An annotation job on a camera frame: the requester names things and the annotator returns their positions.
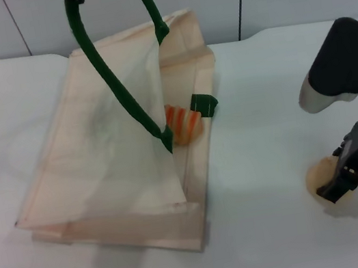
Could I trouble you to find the right wrist camera housing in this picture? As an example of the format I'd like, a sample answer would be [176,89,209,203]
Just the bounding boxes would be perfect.
[286,14,358,116]

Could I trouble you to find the beige tote bag green handles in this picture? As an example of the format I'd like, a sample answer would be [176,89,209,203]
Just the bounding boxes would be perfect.
[0,0,249,268]

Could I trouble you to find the orange striped bread loaf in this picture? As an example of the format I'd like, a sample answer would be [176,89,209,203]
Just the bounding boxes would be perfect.
[163,98,207,148]

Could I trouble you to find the round egg yolk pastry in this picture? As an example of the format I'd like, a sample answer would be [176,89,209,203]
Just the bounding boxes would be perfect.
[301,150,358,214]

